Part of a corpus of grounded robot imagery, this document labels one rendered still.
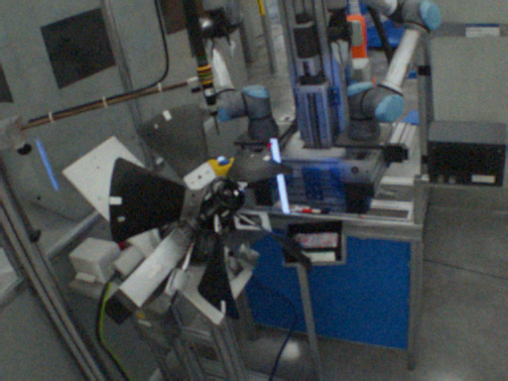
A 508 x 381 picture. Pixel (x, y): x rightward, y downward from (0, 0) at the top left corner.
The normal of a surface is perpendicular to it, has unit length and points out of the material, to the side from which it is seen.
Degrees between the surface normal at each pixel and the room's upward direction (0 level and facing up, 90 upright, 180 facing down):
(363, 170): 90
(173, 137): 45
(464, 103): 90
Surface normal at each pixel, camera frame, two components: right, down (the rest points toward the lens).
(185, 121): 0.07, -0.43
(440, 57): -0.41, 0.50
